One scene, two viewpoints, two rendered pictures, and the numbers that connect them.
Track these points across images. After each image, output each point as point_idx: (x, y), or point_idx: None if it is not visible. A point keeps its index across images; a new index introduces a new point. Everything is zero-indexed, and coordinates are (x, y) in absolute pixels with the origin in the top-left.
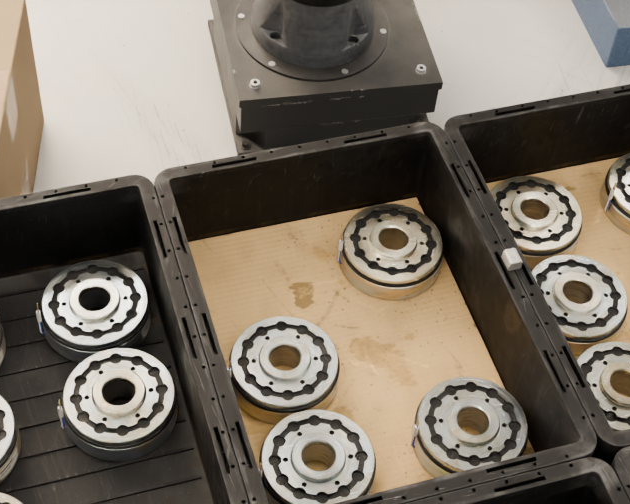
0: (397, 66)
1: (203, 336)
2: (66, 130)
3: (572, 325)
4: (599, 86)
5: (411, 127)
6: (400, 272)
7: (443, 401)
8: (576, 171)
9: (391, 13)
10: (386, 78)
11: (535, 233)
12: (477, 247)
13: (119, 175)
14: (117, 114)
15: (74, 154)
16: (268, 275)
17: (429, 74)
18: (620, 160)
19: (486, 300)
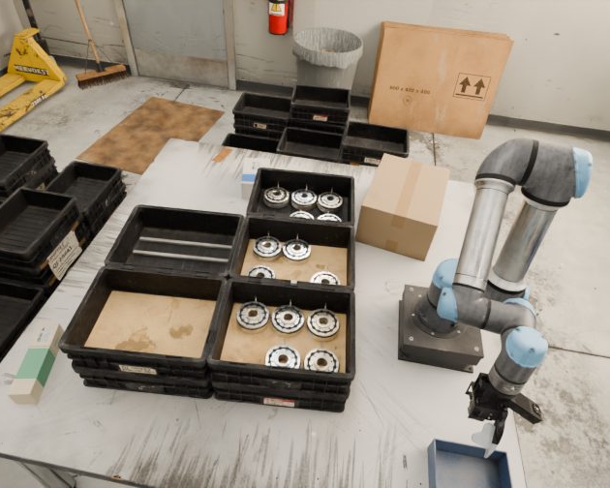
0: (413, 332)
1: (299, 220)
2: (419, 265)
3: (278, 312)
4: (415, 437)
5: (353, 282)
6: (314, 281)
7: (269, 273)
8: (342, 353)
9: (442, 341)
10: (409, 326)
11: (314, 318)
12: None
13: (398, 272)
14: (424, 278)
15: (409, 264)
16: (329, 261)
17: (409, 341)
18: (336, 357)
19: None
